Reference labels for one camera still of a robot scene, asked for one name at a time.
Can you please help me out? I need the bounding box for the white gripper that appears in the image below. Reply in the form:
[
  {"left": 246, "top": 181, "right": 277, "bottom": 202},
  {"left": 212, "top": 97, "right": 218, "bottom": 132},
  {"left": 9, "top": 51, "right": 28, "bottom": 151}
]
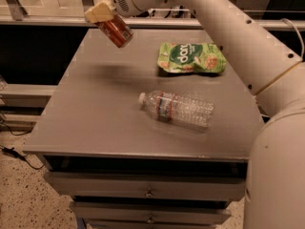
[{"left": 85, "top": 0, "right": 159, "bottom": 24}]

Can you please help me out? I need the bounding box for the red coke can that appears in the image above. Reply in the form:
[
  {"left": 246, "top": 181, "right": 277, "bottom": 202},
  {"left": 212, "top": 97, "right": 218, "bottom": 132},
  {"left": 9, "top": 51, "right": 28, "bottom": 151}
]
[{"left": 95, "top": 14, "right": 133, "bottom": 48}]

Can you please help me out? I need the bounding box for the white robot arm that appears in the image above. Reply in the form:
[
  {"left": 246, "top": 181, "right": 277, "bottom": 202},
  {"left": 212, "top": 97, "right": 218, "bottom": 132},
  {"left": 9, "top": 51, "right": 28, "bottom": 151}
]
[{"left": 85, "top": 0, "right": 305, "bottom": 229}]

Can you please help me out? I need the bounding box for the metal railing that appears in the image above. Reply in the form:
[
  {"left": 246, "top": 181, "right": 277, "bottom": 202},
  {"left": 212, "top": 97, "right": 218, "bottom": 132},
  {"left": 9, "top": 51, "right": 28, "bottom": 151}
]
[{"left": 0, "top": 0, "right": 305, "bottom": 25}]

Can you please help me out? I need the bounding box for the green chip bag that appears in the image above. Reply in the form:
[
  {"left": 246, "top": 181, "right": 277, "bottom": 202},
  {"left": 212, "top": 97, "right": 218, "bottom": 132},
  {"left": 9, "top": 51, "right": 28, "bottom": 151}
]
[{"left": 157, "top": 42, "right": 227, "bottom": 73}]

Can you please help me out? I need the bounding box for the clear plastic water bottle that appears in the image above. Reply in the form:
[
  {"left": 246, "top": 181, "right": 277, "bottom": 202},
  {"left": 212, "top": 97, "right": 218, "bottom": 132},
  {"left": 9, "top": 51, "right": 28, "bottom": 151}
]
[{"left": 138, "top": 91, "right": 214, "bottom": 128}]

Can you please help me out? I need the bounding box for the grey drawer cabinet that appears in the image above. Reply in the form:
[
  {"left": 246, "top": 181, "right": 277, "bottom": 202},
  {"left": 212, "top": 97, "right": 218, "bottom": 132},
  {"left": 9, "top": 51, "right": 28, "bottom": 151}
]
[{"left": 25, "top": 30, "right": 263, "bottom": 229}]

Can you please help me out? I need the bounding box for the top grey drawer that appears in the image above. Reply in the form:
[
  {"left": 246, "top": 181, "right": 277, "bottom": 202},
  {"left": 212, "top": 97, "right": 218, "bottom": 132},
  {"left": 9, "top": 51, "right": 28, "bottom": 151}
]
[{"left": 44, "top": 172, "right": 245, "bottom": 201}]

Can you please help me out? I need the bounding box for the grey drawer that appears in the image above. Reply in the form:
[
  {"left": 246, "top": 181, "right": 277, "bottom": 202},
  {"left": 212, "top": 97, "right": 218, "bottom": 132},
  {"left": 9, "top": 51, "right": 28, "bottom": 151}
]
[
  {"left": 44, "top": 172, "right": 245, "bottom": 201},
  {"left": 70, "top": 202, "right": 231, "bottom": 224}
]

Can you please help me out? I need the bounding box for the black cable on floor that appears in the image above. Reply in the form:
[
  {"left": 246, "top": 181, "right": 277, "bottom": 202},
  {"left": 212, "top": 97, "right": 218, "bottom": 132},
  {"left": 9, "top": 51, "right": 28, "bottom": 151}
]
[{"left": 0, "top": 144, "right": 46, "bottom": 171}]

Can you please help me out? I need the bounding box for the white cable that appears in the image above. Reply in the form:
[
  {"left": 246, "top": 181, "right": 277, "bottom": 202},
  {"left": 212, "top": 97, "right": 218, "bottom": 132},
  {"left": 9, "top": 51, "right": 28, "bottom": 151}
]
[{"left": 280, "top": 17, "right": 305, "bottom": 59}]

